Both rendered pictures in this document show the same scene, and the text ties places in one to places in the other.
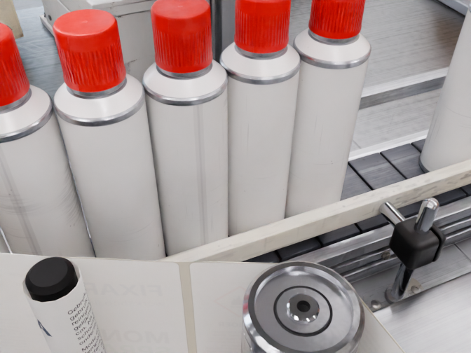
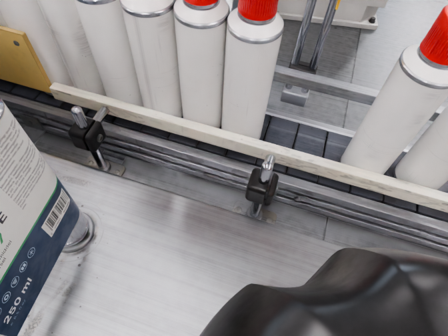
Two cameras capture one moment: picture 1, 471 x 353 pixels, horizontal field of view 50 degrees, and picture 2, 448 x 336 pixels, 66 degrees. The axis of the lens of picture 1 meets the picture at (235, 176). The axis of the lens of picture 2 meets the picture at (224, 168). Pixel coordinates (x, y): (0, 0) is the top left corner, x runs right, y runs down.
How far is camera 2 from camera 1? 0.24 m
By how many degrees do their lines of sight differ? 29
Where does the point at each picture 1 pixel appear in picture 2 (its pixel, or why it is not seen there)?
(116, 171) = (93, 35)
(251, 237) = (175, 121)
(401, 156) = (339, 143)
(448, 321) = (239, 239)
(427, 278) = (285, 221)
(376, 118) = not seen: hidden behind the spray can
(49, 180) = (65, 22)
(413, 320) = (221, 223)
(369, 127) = not seen: hidden behind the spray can
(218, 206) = (159, 91)
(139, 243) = (113, 85)
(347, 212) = (241, 144)
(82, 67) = not seen: outside the picture
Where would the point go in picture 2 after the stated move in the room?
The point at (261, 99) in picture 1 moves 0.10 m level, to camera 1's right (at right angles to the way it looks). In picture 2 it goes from (183, 34) to (268, 89)
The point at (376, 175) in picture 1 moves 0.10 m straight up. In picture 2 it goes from (307, 142) to (330, 84)
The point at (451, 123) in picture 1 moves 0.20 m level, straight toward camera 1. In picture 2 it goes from (359, 135) to (178, 189)
